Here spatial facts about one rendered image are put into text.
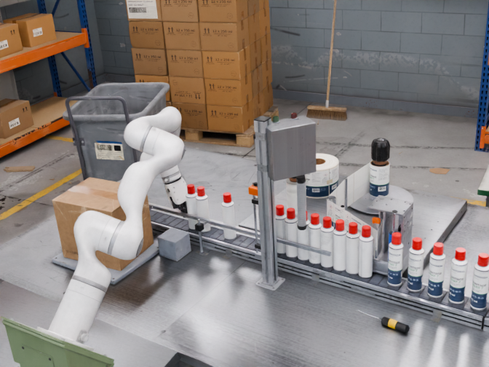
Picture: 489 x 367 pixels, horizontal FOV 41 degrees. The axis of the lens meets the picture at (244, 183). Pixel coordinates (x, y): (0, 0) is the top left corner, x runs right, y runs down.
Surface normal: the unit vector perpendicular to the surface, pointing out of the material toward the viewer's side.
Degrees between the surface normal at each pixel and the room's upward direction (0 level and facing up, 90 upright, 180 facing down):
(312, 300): 0
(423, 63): 90
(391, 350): 0
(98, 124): 93
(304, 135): 90
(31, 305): 0
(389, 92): 90
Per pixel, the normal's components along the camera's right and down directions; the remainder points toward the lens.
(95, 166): -0.15, 0.48
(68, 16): 0.88, 0.15
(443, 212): -0.06, -0.91
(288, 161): 0.37, 0.37
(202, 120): -0.37, 0.41
